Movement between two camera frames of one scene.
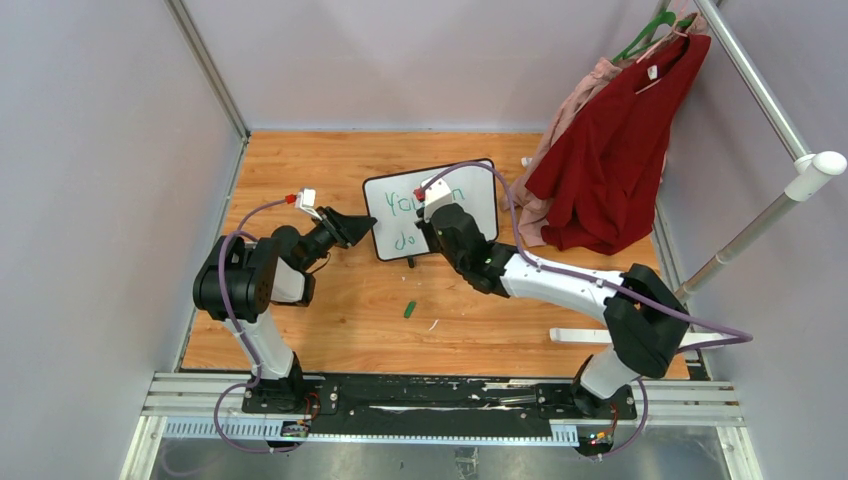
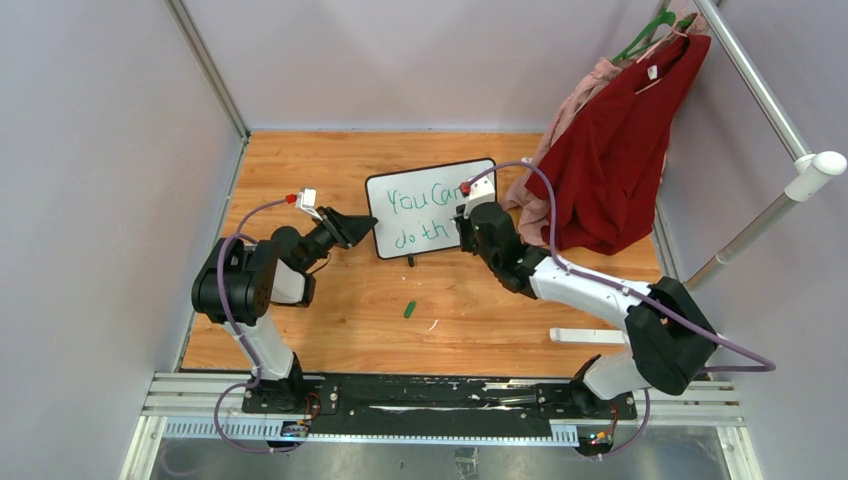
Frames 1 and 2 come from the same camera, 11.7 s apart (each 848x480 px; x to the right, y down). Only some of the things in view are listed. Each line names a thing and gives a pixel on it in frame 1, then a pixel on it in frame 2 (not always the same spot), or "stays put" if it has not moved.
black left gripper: (344, 231) stays put
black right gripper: (427, 228) -> (463, 225)
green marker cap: (409, 309) stays put
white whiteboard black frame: (391, 200) stays put
